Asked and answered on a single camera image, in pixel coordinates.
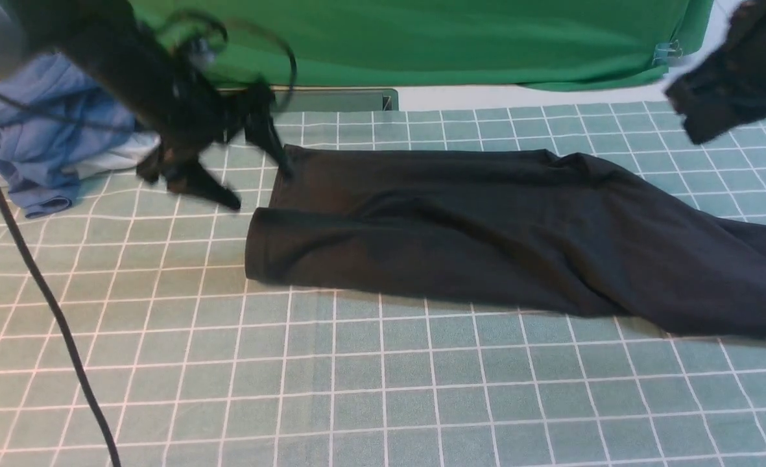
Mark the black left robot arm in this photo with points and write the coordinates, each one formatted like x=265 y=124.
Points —
x=28 y=28

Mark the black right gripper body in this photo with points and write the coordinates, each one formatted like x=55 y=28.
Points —
x=725 y=91

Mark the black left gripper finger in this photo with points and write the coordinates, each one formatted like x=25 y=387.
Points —
x=260 y=131
x=184 y=174

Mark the green checkered tablecloth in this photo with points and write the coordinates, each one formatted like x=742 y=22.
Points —
x=195 y=365

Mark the silver binder clip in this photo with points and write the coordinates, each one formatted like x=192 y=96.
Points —
x=666 y=52

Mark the dark gray long-sleeve shirt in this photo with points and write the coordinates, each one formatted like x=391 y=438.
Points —
x=574 y=234

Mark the green backdrop cloth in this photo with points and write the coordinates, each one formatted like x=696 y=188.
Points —
x=545 y=45

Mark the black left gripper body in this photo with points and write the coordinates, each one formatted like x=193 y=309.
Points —
x=167 y=93

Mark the blue crumpled shirt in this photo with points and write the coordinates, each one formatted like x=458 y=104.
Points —
x=35 y=149

